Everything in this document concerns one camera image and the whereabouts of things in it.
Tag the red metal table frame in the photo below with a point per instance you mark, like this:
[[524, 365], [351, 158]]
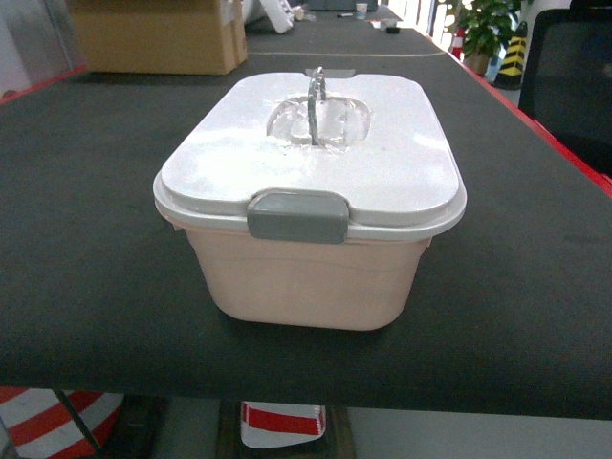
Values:
[[104, 136]]

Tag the red white traffic cone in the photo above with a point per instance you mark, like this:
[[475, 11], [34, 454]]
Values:
[[457, 44]]

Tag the white paper cup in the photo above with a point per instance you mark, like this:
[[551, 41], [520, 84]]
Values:
[[361, 9]]

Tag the black mesh chair back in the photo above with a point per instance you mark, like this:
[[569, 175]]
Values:
[[567, 82]]

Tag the brown cardboard box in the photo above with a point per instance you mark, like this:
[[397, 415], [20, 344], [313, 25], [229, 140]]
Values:
[[200, 38]]

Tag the green potted plant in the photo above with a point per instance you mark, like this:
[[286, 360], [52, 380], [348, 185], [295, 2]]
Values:
[[489, 27]]

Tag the white box lid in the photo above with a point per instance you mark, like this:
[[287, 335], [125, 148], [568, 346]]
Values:
[[382, 148]]

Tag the grey near lid latch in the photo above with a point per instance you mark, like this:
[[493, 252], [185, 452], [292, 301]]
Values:
[[298, 216]]

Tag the pink plastic storage box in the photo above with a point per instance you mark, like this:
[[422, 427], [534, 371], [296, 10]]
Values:
[[360, 285]]

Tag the yellow black traffic cone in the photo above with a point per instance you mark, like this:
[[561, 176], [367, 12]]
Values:
[[510, 73]]

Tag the grey lid handle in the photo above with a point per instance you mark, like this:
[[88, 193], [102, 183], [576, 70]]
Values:
[[316, 93]]

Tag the red white striped cone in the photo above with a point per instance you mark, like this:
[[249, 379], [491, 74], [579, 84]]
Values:
[[39, 425], [263, 430]]

